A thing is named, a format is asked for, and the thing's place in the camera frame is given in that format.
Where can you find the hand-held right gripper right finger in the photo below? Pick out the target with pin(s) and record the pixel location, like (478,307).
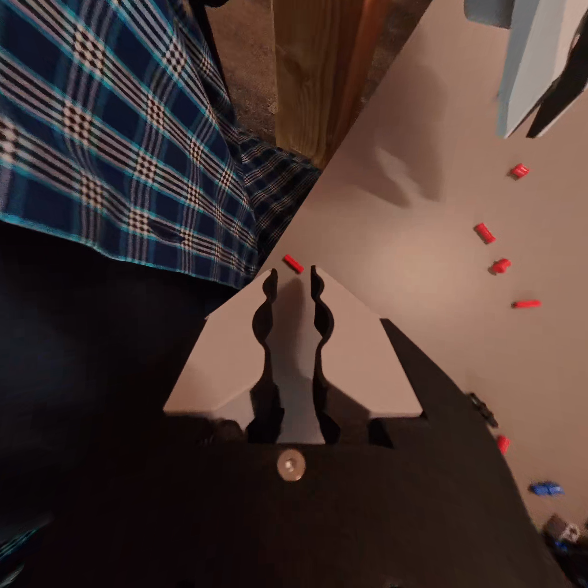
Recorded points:
(363,367)

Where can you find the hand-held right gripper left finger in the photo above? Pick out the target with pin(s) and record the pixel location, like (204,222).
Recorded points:
(216,367)

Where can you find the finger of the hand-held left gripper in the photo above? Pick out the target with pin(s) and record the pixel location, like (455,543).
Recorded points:
(528,69)

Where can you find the black lego assembly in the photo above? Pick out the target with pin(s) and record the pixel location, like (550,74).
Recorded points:
(562,533)

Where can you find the black lego piece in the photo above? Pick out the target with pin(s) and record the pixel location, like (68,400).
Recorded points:
(483,409)

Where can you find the blue lego piece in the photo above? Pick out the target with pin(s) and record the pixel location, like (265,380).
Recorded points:
(546,488)

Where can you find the wooden table leg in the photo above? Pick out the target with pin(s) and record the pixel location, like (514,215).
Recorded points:
(312,69)

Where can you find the blue plaid shirt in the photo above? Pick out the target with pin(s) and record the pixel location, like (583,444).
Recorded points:
(115,115)

